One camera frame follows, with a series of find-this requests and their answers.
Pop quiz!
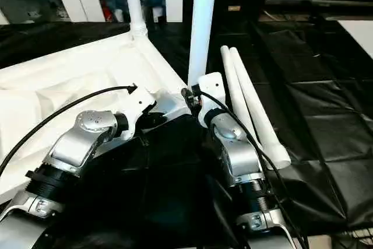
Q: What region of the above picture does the white plastic table top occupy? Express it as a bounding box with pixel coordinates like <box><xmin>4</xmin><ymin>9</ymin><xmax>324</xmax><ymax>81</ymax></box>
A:
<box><xmin>0</xmin><ymin>32</ymin><xmax>194</xmax><ymax>203</ymax></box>

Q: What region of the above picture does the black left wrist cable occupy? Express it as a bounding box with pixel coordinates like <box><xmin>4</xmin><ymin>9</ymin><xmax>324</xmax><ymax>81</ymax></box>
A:
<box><xmin>0</xmin><ymin>84</ymin><xmax>138</xmax><ymax>177</ymax></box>

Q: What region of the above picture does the black plastic mat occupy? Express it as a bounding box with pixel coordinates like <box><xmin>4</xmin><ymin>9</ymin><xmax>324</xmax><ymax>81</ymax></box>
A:
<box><xmin>0</xmin><ymin>19</ymin><xmax>373</xmax><ymax>249</ymax></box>

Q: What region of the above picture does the white flat board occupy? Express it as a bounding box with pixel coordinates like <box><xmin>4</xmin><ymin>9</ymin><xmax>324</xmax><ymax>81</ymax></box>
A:
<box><xmin>337</xmin><ymin>20</ymin><xmax>373</xmax><ymax>61</ymax></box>

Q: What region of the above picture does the red bottle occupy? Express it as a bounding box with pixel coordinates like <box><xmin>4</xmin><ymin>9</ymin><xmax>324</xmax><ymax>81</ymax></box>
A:
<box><xmin>103</xmin><ymin>1</ymin><xmax>113</xmax><ymax>22</ymax></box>

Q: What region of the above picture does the white plastic table leg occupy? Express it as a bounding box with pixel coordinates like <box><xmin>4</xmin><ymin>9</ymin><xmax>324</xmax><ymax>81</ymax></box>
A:
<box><xmin>186</xmin><ymin>0</ymin><xmax>219</xmax><ymax>87</ymax></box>
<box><xmin>220</xmin><ymin>45</ymin><xmax>261</xmax><ymax>145</ymax></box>
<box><xmin>229</xmin><ymin>47</ymin><xmax>291</xmax><ymax>171</ymax></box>
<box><xmin>122</xmin><ymin>0</ymin><xmax>150</xmax><ymax>41</ymax></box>

